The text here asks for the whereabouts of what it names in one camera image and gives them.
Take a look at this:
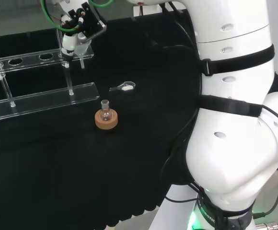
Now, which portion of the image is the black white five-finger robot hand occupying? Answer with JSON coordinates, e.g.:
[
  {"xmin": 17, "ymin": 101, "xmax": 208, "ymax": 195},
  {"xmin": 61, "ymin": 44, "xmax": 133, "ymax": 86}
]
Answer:
[{"xmin": 52, "ymin": 0, "xmax": 107, "ymax": 64}]

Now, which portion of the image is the clear plastic funnel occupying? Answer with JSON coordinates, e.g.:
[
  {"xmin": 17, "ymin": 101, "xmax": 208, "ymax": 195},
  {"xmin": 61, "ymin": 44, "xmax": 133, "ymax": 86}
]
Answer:
[{"xmin": 75, "ymin": 39, "xmax": 92, "ymax": 70}]

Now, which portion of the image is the clear glass weighing funnel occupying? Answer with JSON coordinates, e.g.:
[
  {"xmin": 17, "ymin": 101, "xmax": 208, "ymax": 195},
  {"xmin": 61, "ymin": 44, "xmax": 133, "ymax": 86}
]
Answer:
[{"xmin": 108, "ymin": 81, "xmax": 137, "ymax": 92}]

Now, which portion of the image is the clear acrylic funnel stand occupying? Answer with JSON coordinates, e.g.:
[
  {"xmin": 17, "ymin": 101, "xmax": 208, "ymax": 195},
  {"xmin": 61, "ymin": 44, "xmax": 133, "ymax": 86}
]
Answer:
[{"xmin": 0, "ymin": 34, "xmax": 101, "ymax": 123}]

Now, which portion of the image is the small glass round-bottom flask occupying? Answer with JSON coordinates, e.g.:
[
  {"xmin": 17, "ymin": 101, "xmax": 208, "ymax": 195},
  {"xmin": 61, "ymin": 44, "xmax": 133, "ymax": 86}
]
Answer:
[{"xmin": 100, "ymin": 100, "xmax": 113, "ymax": 122}]

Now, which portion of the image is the black cloth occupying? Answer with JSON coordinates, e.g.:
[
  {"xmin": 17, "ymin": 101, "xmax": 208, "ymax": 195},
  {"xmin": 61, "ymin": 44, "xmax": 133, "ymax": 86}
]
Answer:
[{"xmin": 0, "ymin": 11, "xmax": 203, "ymax": 229}]

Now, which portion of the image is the green cable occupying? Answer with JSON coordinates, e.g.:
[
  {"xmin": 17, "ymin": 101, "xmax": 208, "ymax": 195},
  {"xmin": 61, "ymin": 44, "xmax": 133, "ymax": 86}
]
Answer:
[{"xmin": 40, "ymin": 0, "xmax": 115, "ymax": 33}]

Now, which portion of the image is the long black arm cable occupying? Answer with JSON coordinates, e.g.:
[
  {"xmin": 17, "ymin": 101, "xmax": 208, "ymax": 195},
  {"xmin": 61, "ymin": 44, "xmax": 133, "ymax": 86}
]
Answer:
[{"xmin": 160, "ymin": 1, "xmax": 203, "ymax": 195}]

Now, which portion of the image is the cork ring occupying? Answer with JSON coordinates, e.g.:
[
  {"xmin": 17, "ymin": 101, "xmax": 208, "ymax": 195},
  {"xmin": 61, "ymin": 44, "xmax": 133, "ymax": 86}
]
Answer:
[{"xmin": 94, "ymin": 108, "xmax": 119, "ymax": 130}]

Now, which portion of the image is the grey black base cable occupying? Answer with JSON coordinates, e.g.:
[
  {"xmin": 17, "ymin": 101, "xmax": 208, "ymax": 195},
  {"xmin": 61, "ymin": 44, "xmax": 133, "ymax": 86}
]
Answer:
[{"xmin": 252, "ymin": 105, "xmax": 278, "ymax": 230}]

